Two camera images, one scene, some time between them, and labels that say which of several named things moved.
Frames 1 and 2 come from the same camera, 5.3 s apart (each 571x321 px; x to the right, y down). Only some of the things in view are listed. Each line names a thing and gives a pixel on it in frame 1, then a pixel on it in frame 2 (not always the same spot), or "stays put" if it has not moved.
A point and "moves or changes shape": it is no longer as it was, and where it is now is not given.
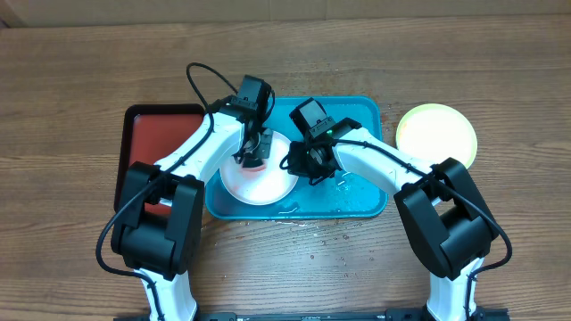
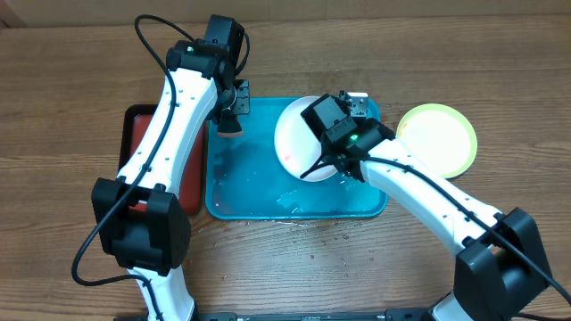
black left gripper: [264, 148] to [244, 107]
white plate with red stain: [262, 185] moves or changes shape
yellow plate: [430, 133] stays put
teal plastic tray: [342, 194] stays put
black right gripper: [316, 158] to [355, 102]
